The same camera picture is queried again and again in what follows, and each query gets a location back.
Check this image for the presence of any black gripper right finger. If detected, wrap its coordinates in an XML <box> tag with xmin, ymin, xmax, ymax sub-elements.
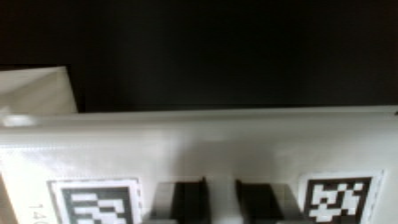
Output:
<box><xmin>234</xmin><ymin>180</ymin><xmax>309</xmax><ymax>224</ymax></box>

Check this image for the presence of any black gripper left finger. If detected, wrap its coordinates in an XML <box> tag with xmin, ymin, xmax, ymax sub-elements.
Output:
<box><xmin>147</xmin><ymin>178</ymin><xmax>209</xmax><ymax>224</ymax></box>

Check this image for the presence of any white cabinet door panel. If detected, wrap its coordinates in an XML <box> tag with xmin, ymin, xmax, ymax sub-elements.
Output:
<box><xmin>0</xmin><ymin>106</ymin><xmax>398</xmax><ymax>224</ymax></box>

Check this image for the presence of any white cabinet body frame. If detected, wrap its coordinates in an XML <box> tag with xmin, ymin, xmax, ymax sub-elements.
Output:
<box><xmin>0</xmin><ymin>67</ymin><xmax>78</xmax><ymax>115</ymax></box>

